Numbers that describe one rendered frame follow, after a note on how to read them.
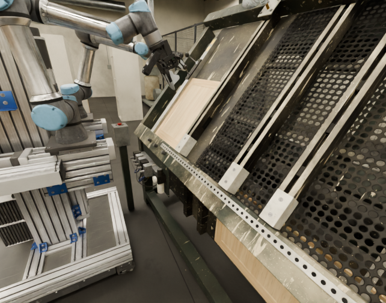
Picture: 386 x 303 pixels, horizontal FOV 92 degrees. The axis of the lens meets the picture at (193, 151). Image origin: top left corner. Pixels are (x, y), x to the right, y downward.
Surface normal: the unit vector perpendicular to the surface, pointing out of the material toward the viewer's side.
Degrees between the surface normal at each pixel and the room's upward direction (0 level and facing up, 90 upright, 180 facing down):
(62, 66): 90
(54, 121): 97
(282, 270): 50
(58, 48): 90
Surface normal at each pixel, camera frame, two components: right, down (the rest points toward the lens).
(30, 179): 0.46, 0.39
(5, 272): 0.04, -0.91
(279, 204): -0.63, -0.43
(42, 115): 0.25, 0.53
